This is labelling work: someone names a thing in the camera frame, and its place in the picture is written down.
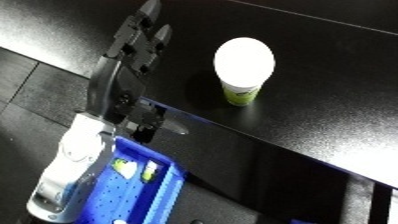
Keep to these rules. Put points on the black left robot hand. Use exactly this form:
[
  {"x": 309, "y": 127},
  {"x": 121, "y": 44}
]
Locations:
[{"x": 115, "y": 86}]

